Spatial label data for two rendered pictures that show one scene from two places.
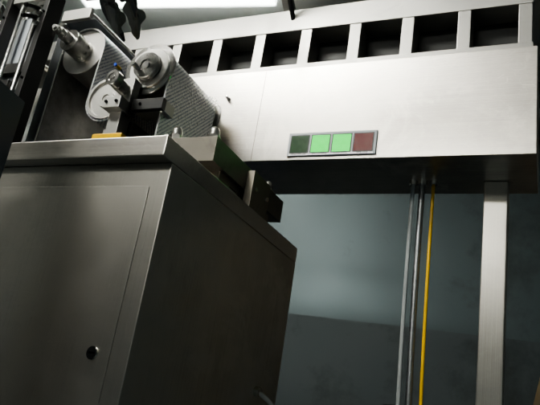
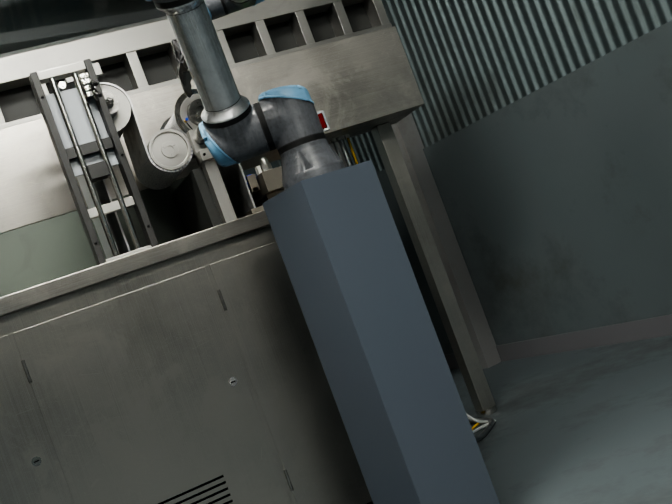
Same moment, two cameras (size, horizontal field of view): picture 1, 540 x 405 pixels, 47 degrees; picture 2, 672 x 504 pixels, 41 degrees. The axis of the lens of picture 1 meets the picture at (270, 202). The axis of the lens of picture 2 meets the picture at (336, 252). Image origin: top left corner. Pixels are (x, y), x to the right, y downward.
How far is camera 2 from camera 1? 2.21 m
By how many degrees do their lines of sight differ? 50
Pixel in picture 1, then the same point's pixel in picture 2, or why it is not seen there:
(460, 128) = (375, 96)
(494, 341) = (424, 228)
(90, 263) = not seen: hidden behind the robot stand
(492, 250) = (400, 171)
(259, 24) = (167, 30)
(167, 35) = (64, 54)
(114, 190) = not seen: hidden behind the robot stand
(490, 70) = (375, 48)
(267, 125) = not seen: hidden behind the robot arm
